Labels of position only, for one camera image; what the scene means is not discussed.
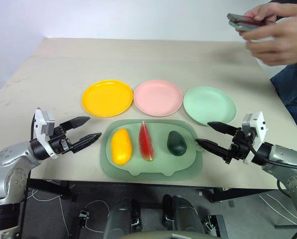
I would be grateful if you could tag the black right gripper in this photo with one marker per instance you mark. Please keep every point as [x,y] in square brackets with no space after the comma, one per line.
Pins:
[240,148]

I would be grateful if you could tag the yellow mango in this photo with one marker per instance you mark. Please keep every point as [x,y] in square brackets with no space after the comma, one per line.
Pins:
[121,147]

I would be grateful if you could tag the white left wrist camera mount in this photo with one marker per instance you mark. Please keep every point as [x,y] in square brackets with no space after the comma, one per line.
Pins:
[44,124]

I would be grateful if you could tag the yellow plate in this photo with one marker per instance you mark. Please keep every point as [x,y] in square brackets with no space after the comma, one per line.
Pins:
[107,98]

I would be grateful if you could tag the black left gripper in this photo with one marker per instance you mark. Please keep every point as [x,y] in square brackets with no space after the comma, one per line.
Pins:
[60,143]

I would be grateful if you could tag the blue jeans leg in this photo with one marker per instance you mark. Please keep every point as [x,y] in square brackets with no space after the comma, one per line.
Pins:
[293,94]

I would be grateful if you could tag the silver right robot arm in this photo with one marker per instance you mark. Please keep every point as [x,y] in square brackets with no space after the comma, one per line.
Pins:
[283,155]

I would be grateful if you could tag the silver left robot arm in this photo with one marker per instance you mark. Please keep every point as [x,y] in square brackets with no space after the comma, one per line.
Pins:
[11,152]

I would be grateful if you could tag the light green plate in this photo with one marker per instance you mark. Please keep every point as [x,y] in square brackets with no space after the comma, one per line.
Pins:
[209,105]

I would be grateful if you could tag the grey rounded robot leg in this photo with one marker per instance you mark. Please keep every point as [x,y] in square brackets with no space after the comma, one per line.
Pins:
[185,216]
[122,219]

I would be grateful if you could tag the grey smartphone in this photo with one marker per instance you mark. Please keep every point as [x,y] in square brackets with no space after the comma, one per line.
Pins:
[245,23]

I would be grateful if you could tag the pink plate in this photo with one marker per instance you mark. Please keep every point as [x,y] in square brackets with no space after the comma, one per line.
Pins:
[158,97]

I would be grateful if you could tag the person's right hand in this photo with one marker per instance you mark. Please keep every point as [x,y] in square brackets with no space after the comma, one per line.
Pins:
[282,11]

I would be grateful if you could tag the dark green avocado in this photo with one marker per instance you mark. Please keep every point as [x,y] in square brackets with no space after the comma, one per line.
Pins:
[176,143]

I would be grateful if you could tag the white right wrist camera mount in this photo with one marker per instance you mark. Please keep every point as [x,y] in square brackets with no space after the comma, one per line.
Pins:
[257,124]

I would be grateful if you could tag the green translucent tray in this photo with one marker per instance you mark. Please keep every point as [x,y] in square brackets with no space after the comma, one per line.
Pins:
[160,169]

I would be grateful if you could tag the person's left hand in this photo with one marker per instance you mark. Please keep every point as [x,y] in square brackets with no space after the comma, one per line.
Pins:
[282,47]

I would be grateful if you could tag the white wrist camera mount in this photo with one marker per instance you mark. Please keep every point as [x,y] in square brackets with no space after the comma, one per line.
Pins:
[44,124]
[257,124]

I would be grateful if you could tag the black table frame bar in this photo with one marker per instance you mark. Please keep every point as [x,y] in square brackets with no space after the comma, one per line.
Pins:
[51,187]

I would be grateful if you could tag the grey robot torso front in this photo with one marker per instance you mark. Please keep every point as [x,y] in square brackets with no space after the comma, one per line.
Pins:
[163,235]

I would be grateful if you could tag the red watermelon slice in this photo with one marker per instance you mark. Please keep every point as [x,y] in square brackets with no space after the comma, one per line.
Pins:
[146,142]

